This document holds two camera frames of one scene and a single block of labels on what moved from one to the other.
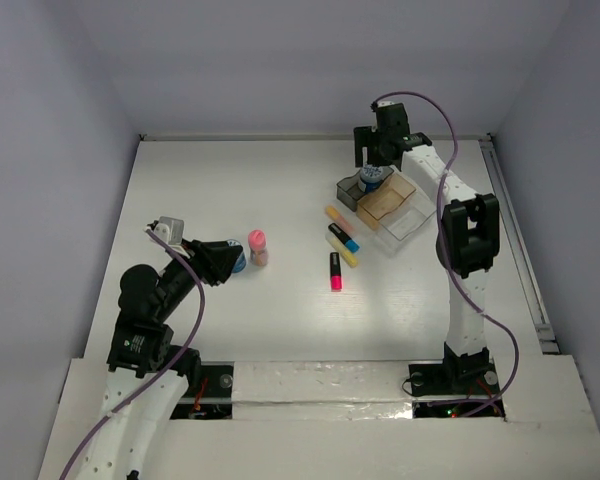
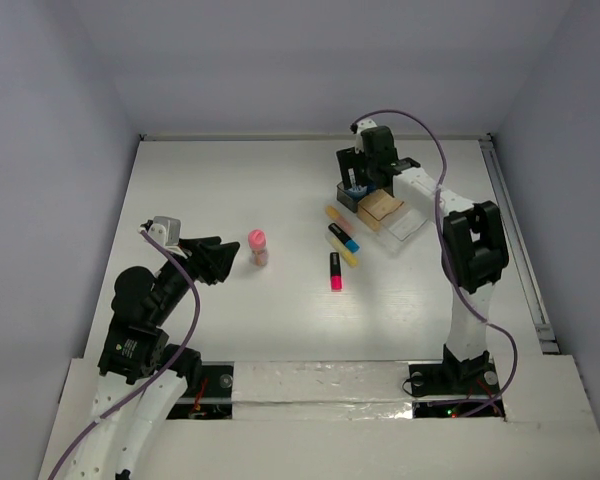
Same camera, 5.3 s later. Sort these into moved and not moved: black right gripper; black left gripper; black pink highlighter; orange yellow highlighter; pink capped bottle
Moved: black right gripper
Not moved: black left gripper; pink capped bottle; black pink highlighter; orange yellow highlighter
